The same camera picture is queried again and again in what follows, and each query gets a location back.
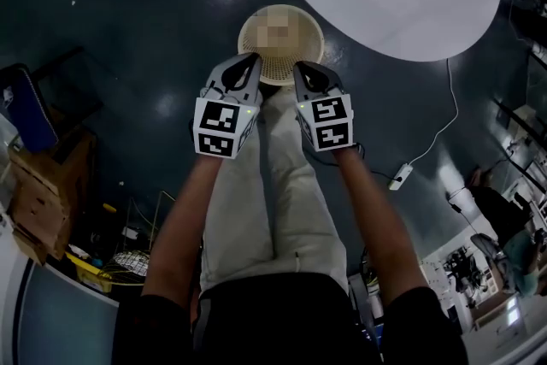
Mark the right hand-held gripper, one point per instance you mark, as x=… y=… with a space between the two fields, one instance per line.
x=329 y=124

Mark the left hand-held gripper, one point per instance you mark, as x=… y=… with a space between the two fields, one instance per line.
x=222 y=128

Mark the beige plastic basket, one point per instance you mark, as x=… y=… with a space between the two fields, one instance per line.
x=280 y=64

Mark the person's left forearm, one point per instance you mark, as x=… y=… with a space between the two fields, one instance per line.
x=179 y=235

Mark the person's right forearm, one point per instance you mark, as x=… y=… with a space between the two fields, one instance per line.
x=380 y=235

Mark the white power strip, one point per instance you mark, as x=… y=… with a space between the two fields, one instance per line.
x=401 y=176

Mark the black chair blue cushion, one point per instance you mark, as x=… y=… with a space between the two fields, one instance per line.
x=30 y=115

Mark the cluttered white workbench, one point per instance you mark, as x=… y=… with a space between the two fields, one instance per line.
x=433 y=271

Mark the brown cardboard box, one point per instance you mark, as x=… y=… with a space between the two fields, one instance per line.
x=38 y=192

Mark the person's black shirt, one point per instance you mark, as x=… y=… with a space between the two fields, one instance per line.
x=290 y=325

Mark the yellow plastic tray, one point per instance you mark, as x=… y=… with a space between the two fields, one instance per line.
x=85 y=269

